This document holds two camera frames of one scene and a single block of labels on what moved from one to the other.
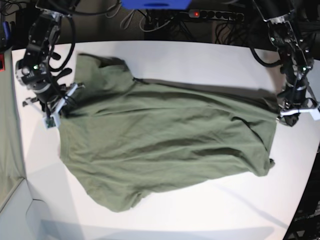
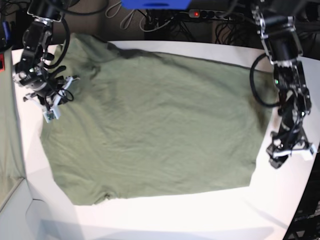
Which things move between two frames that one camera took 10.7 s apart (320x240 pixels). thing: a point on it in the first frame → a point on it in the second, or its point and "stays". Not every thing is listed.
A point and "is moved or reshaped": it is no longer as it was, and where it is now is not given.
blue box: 156,4 stays
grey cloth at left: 11,167 stays
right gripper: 294,99 → 286,141
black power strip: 209,14 stays
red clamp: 2,68 stays
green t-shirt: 123,139 is moved or reshaped
